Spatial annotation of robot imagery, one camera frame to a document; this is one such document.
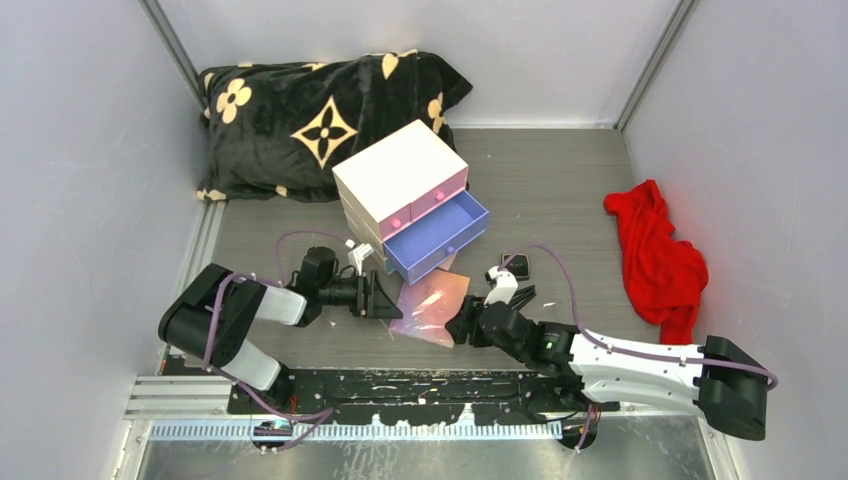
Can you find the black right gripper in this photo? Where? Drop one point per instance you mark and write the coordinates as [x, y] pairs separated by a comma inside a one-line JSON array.
[[465, 319]]

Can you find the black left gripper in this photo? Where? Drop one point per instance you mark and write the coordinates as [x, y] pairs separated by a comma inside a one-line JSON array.
[[374, 304]]

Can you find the holographic eyeshadow palette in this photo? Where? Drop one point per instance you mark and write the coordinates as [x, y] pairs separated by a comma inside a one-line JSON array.
[[428, 305]]

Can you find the blue drawer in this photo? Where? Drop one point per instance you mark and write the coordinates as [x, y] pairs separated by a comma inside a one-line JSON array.
[[429, 241]]

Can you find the black square compact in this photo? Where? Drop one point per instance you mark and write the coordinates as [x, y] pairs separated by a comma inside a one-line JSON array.
[[517, 264]]

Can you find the white pink drawer organizer box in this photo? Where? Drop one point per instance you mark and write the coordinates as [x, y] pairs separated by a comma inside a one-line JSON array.
[[395, 182]]

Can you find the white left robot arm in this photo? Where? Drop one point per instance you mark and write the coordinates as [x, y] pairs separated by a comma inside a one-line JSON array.
[[211, 319]]

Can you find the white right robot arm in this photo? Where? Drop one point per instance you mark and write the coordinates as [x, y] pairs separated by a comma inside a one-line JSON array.
[[717, 381]]

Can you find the black fan makeup brush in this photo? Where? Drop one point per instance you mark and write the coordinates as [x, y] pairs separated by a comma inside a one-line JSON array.
[[522, 297]]

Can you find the small pink card packet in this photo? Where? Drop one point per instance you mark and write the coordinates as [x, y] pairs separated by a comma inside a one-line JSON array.
[[447, 263]]

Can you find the black floral plush blanket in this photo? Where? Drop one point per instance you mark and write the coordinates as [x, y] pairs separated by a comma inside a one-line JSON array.
[[279, 129]]

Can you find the red cloth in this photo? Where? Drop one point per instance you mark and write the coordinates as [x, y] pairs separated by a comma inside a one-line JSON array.
[[664, 278]]

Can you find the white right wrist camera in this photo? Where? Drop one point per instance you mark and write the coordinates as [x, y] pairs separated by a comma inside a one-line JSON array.
[[503, 286]]

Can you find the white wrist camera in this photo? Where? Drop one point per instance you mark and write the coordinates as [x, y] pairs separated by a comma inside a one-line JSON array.
[[357, 253], [503, 286]]

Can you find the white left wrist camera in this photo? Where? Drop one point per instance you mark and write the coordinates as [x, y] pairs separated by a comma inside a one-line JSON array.
[[357, 253]]

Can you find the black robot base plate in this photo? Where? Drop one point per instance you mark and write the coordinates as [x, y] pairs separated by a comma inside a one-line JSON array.
[[430, 397]]

